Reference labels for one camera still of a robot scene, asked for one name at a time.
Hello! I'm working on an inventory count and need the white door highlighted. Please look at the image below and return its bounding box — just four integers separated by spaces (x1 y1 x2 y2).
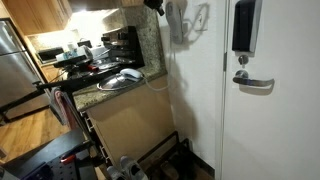
221 0 320 180

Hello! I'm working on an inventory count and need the black stovetop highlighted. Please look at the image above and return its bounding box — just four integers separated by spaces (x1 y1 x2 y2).
63 59 134 81

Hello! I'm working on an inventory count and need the stainless steel refrigerator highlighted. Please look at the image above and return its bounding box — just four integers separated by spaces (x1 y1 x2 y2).
0 19 51 121

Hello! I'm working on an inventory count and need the white coiled phone cord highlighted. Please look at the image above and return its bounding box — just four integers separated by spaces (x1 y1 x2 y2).
141 43 178 93

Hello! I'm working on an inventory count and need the red handled tool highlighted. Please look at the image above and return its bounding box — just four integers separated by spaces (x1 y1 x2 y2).
59 153 78 165

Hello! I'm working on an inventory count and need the black electronic door lock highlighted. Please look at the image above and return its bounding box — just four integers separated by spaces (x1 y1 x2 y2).
232 0 263 53

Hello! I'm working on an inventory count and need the metal drawer handle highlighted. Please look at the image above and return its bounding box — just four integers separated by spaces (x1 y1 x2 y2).
84 114 95 133
99 144 112 165

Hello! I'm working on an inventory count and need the black camera stand pole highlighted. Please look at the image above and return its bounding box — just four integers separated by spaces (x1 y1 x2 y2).
0 78 101 124

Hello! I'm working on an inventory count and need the silver kettle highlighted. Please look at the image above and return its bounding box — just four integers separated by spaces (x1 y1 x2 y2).
77 45 94 62

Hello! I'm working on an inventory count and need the white light switch plate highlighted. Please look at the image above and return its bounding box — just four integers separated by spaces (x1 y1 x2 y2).
194 2 209 32

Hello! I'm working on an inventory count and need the beige counter cabinet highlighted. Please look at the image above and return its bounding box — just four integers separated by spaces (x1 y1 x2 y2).
79 74 176 168

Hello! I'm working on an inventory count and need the silver key cylinder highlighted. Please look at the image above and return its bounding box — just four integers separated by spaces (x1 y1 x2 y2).
238 54 249 66

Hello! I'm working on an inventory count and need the grey sneaker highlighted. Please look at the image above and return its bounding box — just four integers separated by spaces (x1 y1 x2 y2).
119 155 149 180
106 165 126 180

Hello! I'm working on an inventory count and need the grey phone handset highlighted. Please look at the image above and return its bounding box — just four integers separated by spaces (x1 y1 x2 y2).
164 1 185 45

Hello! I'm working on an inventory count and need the black shoe rack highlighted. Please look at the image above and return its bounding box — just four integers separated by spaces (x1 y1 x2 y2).
138 130 201 180

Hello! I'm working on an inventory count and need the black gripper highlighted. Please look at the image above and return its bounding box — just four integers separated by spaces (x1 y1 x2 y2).
143 0 166 17

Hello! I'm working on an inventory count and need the black microwave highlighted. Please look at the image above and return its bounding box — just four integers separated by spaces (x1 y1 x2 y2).
36 47 65 64

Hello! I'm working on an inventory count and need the pink hanging towel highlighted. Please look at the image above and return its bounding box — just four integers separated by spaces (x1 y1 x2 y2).
49 87 81 131

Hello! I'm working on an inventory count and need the black pegboard table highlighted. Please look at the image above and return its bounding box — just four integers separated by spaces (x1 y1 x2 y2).
0 128 101 180

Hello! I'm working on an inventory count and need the stainless steel sink bowl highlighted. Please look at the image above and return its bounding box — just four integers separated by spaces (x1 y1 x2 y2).
96 73 145 92

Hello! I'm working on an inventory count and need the silver door lever handle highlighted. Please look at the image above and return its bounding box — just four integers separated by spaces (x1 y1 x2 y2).
232 69 275 88

